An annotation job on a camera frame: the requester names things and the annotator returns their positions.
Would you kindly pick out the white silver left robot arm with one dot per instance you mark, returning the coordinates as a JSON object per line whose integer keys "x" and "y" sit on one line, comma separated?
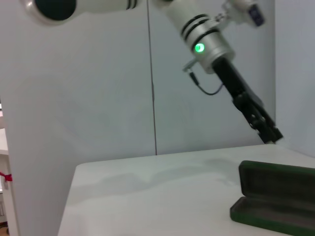
{"x": 201, "y": 32}

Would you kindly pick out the green glasses case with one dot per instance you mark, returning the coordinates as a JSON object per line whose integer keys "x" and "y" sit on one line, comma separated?
{"x": 270, "y": 184}

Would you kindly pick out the red ribbon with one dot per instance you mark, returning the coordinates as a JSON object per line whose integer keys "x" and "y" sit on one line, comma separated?
{"x": 7, "y": 176}

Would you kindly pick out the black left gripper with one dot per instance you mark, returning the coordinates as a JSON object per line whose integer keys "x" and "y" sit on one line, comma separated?
{"x": 229, "y": 78}

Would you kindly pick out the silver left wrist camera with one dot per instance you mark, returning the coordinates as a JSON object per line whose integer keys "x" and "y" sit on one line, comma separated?
{"x": 246, "y": 9}

